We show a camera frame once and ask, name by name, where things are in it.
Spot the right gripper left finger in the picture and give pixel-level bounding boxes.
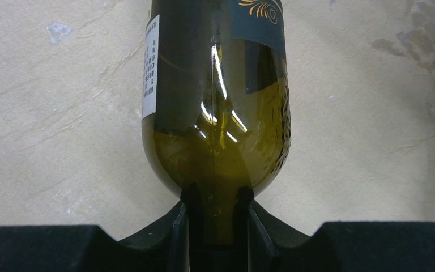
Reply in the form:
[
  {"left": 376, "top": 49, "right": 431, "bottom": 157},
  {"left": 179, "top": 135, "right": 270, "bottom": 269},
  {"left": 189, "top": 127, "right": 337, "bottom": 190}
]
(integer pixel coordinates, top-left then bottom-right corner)
[{"left": 0, "top": 203, "right": 186, "bottom": 271}]

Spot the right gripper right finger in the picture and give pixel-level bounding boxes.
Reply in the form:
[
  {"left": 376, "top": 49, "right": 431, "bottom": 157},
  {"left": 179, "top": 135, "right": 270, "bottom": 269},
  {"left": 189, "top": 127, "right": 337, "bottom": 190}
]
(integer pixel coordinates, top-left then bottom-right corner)
[{"left": 248, "top": 202, "right": 435, "bottom": 271}]

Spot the dark green bottle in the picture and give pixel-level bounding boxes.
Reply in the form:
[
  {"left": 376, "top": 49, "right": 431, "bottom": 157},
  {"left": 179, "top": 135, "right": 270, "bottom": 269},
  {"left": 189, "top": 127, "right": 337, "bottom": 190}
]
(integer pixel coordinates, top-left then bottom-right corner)
[{"left": 142, "top": 1, "right": 291, "bottom": 248}]

